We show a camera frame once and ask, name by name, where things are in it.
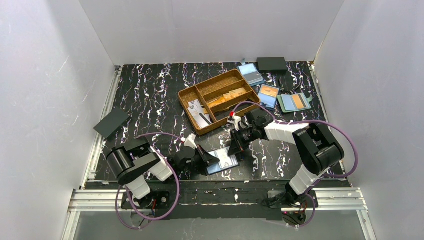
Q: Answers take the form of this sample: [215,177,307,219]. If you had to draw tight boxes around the black leather card holder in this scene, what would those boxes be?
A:
[206,146,240,176]

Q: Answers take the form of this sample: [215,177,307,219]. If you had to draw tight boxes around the green card wallet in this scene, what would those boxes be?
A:
[277,92,313,114]

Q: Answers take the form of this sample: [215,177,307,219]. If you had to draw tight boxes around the dark grey card case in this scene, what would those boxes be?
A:
[93,107,130,139]

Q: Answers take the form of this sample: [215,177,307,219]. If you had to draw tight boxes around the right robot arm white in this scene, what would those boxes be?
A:
[228,117,345,200]

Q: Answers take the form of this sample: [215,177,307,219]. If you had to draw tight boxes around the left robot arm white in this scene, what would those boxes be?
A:
[106,137,220,200]

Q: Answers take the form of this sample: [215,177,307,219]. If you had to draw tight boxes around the black cards in tray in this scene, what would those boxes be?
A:
[214,103,252,121]

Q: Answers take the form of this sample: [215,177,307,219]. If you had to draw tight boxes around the tan cards in tray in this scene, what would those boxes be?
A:
[207,87,247,108]

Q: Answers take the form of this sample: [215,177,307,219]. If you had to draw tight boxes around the blue card holder orange card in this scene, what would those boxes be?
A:
[257,84,280,111]

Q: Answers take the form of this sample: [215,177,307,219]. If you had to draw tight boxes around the white cards in tray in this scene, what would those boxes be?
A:
[188,99,212,129]

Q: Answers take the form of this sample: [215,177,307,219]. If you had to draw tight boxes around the light blue card holder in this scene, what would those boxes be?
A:
[237,63,265,87]

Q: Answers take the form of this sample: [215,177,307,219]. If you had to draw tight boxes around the brown woven organizer tray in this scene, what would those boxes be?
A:
[177,69,260,136]

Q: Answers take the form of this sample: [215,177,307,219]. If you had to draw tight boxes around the black box at back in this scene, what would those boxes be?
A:
[256,57,288,73]

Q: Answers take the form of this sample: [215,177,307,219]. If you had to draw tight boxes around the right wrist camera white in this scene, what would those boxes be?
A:
[227,111,242,131]

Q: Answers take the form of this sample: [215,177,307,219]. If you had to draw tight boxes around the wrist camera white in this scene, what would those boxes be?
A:
[181,133,198,150]
[227,111,242,131]

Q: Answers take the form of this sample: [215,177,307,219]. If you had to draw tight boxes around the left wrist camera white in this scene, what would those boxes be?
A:
[181,133,198,150]

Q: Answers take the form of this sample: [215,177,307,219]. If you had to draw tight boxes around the aluminium frame rail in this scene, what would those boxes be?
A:
[61,66,122,240]

